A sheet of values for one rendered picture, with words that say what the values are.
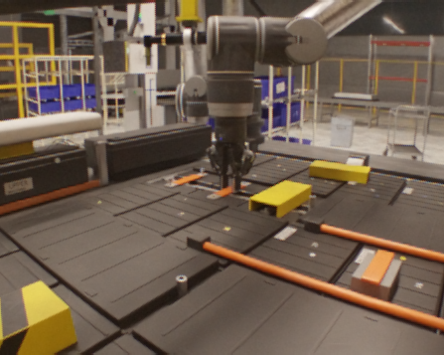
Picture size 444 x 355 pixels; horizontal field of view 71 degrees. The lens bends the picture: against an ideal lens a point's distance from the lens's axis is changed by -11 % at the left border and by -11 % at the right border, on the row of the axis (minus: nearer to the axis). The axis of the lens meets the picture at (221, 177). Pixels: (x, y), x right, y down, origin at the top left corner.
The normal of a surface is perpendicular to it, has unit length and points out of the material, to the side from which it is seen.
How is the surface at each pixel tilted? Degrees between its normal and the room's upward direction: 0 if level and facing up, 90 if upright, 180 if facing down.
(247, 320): 0
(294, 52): 95
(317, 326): 0
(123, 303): 0
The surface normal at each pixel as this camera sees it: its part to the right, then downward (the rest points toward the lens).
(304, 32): 0.06, 0.28
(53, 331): 0.77, 0.18
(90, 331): 0.00, -0.96
